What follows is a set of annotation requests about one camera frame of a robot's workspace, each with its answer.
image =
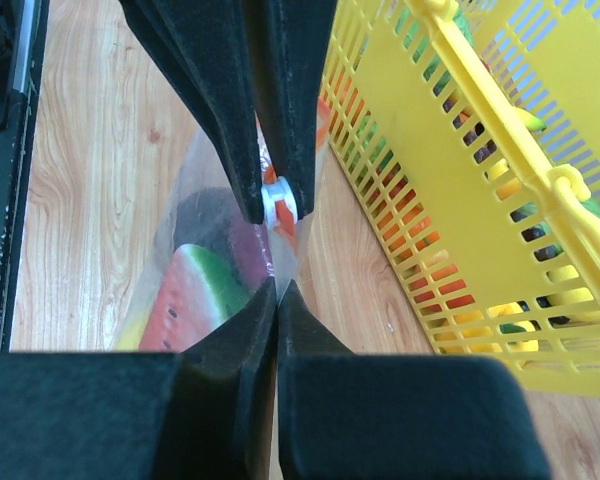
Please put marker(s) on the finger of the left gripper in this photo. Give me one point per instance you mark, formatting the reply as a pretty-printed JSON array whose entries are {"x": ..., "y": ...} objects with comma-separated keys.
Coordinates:
[{"x": 287, "y": 44}]

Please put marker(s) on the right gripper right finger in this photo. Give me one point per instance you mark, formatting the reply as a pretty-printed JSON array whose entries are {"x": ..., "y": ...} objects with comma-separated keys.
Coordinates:
[{"x": 343, "y": 415}]

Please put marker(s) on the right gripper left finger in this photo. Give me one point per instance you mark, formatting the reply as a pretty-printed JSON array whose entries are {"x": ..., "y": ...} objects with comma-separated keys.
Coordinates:
[{"x": 205, "y": 413}]

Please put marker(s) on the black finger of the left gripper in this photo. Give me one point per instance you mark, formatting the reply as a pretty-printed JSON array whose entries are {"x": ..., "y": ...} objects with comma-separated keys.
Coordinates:
[{"x": 200, "y": 48}]

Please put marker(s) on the watermelon slice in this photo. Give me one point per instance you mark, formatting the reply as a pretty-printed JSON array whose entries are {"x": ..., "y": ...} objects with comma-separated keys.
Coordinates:
[{"x": 198, "y": 294}]

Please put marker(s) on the clear zip top bag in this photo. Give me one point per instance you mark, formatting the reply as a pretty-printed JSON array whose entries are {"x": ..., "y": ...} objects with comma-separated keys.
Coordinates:
[{"x": 201, "y": 169}]

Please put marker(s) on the purple eggplant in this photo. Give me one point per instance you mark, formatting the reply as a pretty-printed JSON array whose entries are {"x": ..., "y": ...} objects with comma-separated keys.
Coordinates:
[{"x": 251, "y": 253}]

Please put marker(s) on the dark mangosteen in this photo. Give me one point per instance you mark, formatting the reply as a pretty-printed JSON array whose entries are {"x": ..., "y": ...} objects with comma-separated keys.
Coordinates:
[{"x": 203, "y": 219}]

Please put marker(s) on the yellow plastic basket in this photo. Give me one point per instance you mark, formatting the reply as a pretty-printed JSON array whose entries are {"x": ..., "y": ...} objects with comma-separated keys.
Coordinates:
[{"x": 492, "y": 231}]

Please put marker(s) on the yellow banana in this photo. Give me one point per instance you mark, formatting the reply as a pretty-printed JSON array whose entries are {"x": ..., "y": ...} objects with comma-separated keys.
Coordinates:
[{"x": 531, "y": 122}]

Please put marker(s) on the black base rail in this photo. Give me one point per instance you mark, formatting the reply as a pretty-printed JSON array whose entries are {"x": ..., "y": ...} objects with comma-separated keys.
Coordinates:
[{"x": 23, "y": 31}]

